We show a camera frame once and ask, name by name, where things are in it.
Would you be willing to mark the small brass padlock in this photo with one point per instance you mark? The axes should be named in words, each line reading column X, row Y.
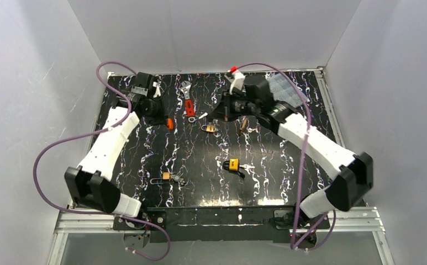
column 209, row 128

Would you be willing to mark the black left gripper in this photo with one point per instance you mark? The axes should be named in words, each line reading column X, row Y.
column 160, row 112

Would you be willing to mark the orange black padlock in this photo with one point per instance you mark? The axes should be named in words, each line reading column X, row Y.
column 170, row 124

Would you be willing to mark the long shackle orange padlock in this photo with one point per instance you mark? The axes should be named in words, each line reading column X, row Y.
column 166, row 176

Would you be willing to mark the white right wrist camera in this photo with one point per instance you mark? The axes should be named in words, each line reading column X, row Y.
column 236, row 79

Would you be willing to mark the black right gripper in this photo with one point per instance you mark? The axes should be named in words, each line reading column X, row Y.
column 228, row 107

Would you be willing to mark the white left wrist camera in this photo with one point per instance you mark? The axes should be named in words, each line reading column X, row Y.
column 157, row 92

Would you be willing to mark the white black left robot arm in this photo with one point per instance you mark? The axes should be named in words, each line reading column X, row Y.
column 90, row 183

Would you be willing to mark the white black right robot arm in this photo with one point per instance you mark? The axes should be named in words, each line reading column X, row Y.
column 351, row 174

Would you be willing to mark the large brass padlock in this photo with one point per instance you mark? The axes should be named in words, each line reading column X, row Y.
column 242, row 125

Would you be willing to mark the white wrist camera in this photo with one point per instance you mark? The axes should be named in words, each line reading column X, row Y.
column 236, row 79
column 157, row 92

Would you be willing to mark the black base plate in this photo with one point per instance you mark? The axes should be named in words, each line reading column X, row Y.
column 224, row 223

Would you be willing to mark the yellow padlock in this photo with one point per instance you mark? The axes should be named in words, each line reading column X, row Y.
column 233, row 166

